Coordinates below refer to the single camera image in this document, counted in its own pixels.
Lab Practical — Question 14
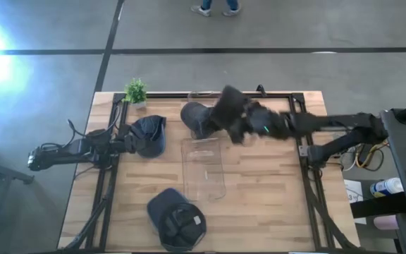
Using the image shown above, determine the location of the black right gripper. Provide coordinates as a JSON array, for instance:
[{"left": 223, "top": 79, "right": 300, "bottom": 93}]
[{"left": 230, "top": 105, "right": 293, "bottom": 145}]

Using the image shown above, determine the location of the navy baseball cap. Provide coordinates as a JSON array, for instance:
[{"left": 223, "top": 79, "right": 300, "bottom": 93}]
[{"left": 130, "top": 114, "right": 168, "bottom": 159}]

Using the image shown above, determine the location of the dark fuzzy beanie hat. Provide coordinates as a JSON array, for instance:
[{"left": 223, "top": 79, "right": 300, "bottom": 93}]
[{"left": 210, "top": 84, "right": 252, "bottom": 131}]

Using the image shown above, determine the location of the dark grey baseball cap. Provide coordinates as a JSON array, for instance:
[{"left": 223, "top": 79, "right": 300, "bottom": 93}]
[{"left": 180, "top": 101, "right": 221, "bottom": 141}]

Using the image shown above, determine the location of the clear plastic bin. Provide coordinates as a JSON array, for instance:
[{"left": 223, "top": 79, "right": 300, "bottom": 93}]
[
  {"left": 181, "top": 90, "right": 225, "bottom": 140},
  {"left": 181, "top": 137, "right": 227, "bottom": 202}
]

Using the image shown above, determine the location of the small green potted plant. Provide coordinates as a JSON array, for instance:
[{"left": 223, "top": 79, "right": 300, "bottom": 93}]
[{"left": 123, "top": 78, "right": 148, "bottom": 109}]

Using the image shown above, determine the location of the navy cap with white label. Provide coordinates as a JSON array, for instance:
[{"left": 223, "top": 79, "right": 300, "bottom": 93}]
[{"left": 146, "top": 187, "right": 207, "bottom": 253}]

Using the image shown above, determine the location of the person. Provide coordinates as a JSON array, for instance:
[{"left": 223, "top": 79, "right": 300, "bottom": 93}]
[{"left": 190, "top": 0, "right": 242, "bottom": 18}]

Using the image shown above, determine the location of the white paper sheet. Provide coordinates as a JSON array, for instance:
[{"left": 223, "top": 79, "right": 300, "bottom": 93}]
[{"left": 343, "top": 179, "right": 368, "bottom": 226}]

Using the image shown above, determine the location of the white blue spray can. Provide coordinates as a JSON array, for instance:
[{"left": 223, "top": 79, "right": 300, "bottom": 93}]
[{"left": 369, "top": 176, "right": 405, "bottom": 199}]

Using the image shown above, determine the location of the black flat bar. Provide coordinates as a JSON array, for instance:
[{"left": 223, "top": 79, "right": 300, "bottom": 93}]
[{"left": 350, "top": 191, "right": 406, "bottom": 219}]

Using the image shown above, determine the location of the pink rounded object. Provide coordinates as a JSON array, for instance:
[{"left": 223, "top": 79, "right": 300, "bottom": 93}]
[{"left": 372, "top": 214, "right": 400, "bottom": 232}]

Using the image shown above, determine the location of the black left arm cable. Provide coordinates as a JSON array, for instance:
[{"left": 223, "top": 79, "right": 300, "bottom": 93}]
[{"left": 40, "top": 119, "right": 119, "bottom": 151}]

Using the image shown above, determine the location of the black metal table frame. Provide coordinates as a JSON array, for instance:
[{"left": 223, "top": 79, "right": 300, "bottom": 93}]
[{"left": 61, "top": 92, "right": 361, "bottom": 253}]

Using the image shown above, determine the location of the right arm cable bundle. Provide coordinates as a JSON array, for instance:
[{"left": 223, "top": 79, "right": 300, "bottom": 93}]
[{"left": 339, "top": 139, "right": 390, "bottom": 173}]

